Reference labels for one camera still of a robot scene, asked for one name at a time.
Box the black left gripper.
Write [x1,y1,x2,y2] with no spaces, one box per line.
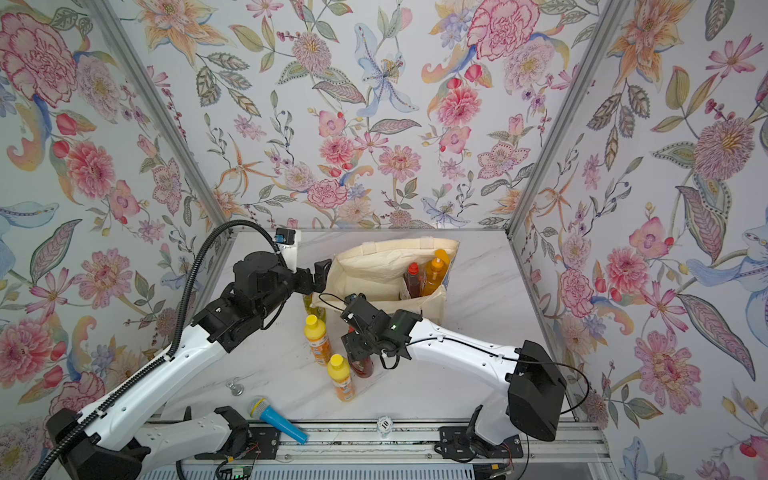
[254,253,334,320]

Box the dark red bottle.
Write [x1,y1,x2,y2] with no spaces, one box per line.
[404,262,422,299]
[347,327,374,378]

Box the cream canvas shopping bag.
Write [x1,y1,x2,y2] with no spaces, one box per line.
[324,237,460,325]

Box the dark red bottle front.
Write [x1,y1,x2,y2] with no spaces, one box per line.
[404,262,422,299]

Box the large orange dish soap bottle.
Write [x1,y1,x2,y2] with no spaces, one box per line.
[421,249,451,297]

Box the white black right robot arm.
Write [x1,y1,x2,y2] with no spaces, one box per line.
[340,294,567,446]

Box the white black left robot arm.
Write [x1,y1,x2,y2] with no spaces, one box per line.
[32,251,331,479]

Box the green dish soap bottle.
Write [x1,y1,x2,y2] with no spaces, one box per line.
[302,295,326,322]

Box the orange bottle yellow cap front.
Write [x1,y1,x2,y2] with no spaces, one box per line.
[327,354,355,402]

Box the orange bottle yellow cap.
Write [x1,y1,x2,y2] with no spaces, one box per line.
[304,314,333,366]
[327,354,355,402]

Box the orange bottle yellow cap rear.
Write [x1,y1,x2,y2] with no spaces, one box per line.
[304,314,333,366]

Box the blue toy microphone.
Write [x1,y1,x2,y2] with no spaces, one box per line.
[248,397,308,445]

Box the green circuit board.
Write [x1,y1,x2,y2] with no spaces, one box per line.
[215,465,252,480]

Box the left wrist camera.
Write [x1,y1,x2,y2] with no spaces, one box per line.
[275,228,301,272]

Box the black corrugated cable conduit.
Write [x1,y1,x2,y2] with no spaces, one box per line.
[29,219,283,480]

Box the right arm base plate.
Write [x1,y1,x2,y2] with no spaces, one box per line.
[433,425,525,461]

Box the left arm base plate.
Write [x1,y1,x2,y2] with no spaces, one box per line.
[194,425,281,460]

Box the aluminium rail frame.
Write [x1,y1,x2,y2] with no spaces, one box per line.
[95,419,619,480]

